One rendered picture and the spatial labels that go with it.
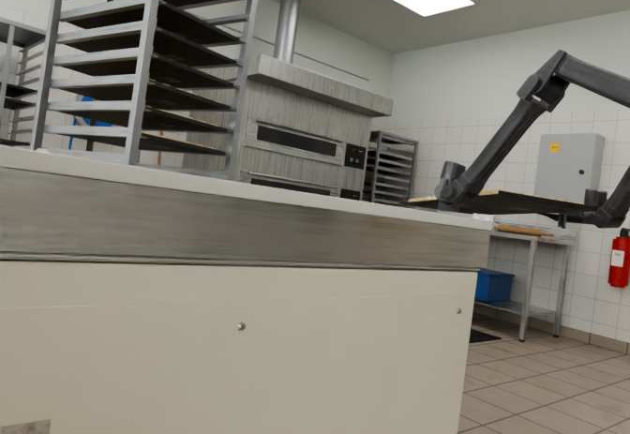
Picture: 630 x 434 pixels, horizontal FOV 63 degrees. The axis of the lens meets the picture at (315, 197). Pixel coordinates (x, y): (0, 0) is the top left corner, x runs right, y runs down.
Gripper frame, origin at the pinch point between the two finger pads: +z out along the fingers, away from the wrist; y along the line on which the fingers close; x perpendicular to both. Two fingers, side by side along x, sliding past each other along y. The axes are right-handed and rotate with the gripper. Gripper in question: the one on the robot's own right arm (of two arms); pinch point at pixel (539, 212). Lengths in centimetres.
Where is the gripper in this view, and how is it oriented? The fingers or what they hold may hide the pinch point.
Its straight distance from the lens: 207.7
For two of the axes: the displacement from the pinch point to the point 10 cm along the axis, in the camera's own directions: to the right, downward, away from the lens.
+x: -4.1, -1.2, -9.0
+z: -9.0, -0.8, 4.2
